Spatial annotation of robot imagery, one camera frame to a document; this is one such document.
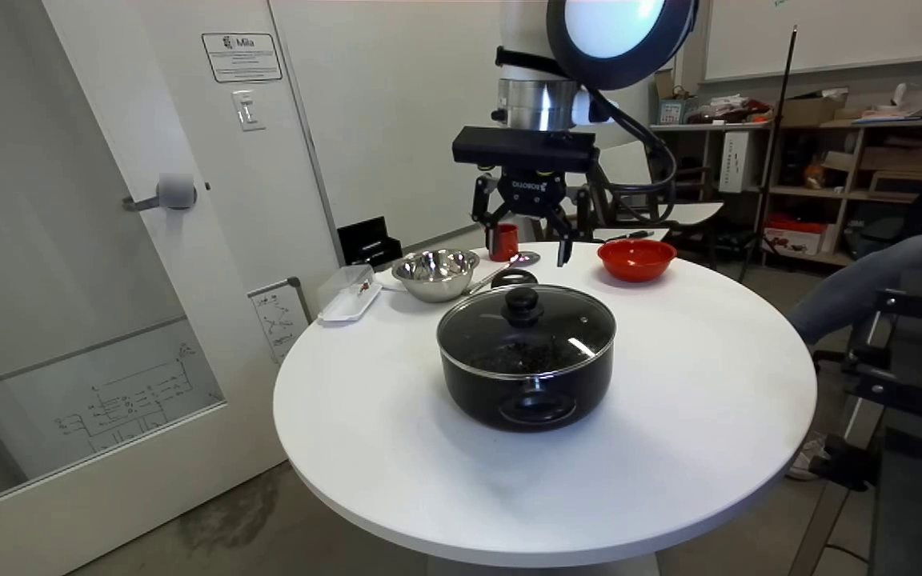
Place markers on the red storage box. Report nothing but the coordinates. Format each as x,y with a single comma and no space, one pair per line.
797,236

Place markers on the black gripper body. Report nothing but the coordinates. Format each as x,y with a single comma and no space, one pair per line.
537,190

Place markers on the bluish grey rounded object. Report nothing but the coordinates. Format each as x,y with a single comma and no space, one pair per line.
878,283

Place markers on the brown cardboard box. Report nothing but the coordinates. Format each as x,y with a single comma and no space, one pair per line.
811,109

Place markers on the white door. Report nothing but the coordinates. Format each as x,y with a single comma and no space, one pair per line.
56,162

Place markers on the stainless steel bowl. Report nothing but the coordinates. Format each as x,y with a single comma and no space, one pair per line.
433,276

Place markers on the wooden shelf unit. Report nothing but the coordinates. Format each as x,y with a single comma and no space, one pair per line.
808,194

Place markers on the clear plastic container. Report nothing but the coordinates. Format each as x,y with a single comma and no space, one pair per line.
348,276

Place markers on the white wall sign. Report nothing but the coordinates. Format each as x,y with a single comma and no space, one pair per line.
241,55

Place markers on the black cooking pot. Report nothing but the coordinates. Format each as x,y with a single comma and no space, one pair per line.
525,398

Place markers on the glass lid with black knob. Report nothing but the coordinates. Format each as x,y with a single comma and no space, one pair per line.
523,309

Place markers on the metal spoon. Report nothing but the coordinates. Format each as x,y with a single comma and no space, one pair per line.
525,257

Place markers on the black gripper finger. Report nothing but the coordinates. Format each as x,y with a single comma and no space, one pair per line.
575,224
488,202

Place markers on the red bowl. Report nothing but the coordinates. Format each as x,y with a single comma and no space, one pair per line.
637,262

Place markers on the white light switch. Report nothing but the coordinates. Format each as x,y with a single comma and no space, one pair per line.
249,109

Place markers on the red mug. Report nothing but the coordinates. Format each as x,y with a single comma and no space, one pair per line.
504,245

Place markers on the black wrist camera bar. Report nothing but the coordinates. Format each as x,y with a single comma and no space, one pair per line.
525,149

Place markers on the small leaning whiteboard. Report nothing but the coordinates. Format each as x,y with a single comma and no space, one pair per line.
280,321

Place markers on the thin black tripod pole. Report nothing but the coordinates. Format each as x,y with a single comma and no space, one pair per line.
775,139

